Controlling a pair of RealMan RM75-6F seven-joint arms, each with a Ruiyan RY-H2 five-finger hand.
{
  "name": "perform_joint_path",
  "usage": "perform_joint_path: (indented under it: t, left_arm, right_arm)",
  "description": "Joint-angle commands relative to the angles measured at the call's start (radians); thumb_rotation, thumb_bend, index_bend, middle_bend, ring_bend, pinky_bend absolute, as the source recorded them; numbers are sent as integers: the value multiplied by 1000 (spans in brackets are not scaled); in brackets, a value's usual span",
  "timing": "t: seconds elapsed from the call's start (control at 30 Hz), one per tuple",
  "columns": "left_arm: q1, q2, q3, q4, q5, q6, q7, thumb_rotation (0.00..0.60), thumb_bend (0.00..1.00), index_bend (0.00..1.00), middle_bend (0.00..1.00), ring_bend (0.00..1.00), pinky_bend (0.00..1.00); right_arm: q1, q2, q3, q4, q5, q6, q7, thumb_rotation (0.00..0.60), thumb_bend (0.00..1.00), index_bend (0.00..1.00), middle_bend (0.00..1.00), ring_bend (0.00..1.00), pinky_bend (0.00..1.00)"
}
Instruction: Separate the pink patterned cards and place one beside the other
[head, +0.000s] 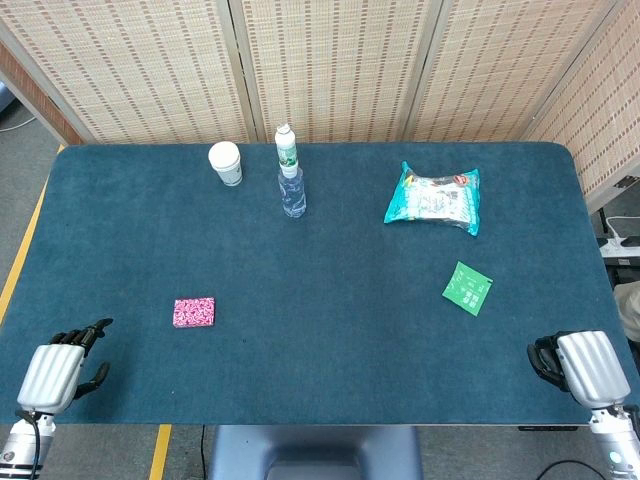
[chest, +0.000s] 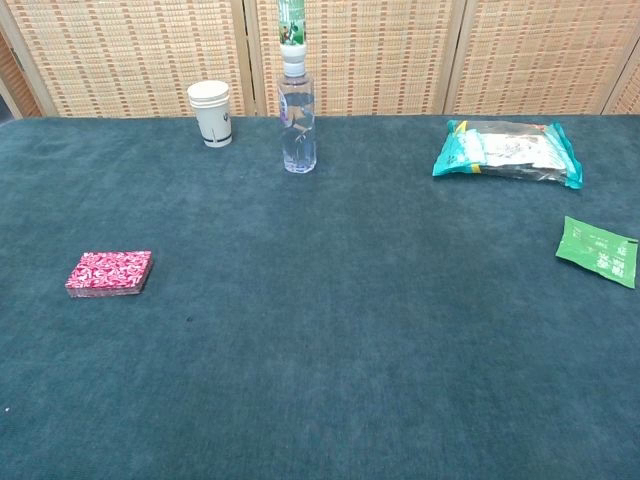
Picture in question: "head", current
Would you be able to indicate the black desk control panel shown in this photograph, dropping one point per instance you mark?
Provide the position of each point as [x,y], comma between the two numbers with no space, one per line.
[547,427]

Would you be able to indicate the white paper cup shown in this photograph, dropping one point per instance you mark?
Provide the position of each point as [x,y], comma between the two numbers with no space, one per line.
[226,165]

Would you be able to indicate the woven folding screen panel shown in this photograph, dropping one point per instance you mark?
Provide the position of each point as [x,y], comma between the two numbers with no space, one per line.
[145,65]
[595,120]
[505,65]
[335,65]
[40,97]

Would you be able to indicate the teal snack bag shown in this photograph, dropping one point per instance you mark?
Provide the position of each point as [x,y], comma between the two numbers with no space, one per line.
[435,200]

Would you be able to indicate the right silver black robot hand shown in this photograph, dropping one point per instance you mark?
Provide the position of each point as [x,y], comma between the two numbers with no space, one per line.
[590,365]

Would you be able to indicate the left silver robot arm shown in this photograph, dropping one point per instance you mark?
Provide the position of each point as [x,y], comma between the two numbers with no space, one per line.
[20,445]

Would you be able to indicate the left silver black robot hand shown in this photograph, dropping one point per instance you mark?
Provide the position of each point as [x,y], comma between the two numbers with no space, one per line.
[50,375]

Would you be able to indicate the green sachet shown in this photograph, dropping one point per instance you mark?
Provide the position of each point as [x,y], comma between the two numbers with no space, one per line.
[467,289]

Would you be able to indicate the upturned green label bottle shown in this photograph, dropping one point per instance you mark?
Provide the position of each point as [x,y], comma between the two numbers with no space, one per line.
[285,147]

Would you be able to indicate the blue table cloth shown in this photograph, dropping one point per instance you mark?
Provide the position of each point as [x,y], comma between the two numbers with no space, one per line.
[320,310]

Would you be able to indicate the white power strip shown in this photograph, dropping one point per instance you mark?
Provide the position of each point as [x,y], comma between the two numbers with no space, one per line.
[620,247]

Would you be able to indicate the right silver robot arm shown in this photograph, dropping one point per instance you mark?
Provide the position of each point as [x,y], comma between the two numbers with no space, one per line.
[617,440]

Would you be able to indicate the clear plastic water bottle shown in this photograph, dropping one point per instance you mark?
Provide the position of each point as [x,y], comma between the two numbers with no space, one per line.
[292,197]

